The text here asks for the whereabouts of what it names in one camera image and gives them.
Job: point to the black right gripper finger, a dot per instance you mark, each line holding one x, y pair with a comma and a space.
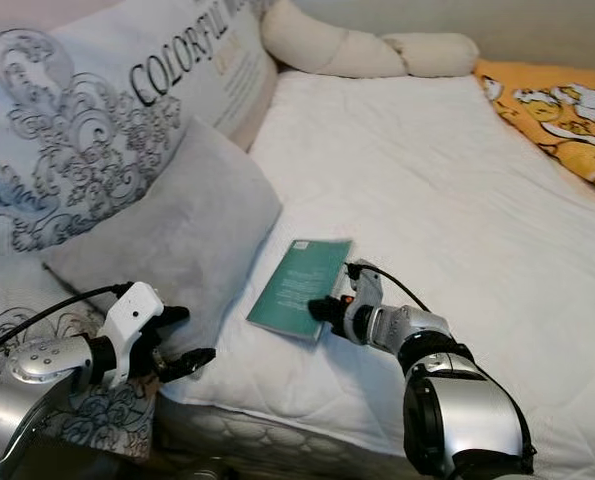
322, 309

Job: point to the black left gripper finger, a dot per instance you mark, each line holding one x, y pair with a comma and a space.
195, 362

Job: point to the teal book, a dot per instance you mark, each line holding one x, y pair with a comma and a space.
297, 285

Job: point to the grey plush pillow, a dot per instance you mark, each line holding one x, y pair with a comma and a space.
187, 240

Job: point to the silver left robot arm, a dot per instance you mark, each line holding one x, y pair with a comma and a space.
37, 375

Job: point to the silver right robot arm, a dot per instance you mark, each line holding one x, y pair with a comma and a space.
477, 410

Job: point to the white quilted bed base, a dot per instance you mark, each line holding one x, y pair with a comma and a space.
287, 445

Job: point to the white quilted mattress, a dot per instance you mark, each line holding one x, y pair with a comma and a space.
437, 180

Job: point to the beige bolster pillow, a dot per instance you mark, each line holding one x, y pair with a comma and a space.
357, 45

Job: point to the yellow cartoon print blanket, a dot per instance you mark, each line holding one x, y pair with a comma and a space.
557, 120

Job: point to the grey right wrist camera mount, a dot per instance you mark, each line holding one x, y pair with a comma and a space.
367, 290

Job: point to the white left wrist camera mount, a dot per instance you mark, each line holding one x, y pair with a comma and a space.
132, 320

